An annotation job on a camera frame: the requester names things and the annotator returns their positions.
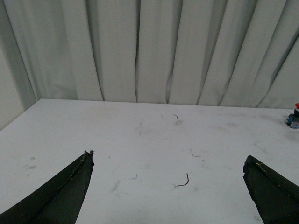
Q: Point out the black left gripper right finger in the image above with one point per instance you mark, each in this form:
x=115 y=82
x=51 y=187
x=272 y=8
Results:
x=276 y=198

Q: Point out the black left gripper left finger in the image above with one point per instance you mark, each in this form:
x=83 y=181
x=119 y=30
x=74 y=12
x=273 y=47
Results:
x=59 y=200

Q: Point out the white pleated curtain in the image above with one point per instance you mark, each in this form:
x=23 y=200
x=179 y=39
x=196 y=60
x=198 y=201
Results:
x=241 y=53

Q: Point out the red push button switch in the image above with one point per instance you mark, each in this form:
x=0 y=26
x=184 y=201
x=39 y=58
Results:
x=293 y=119

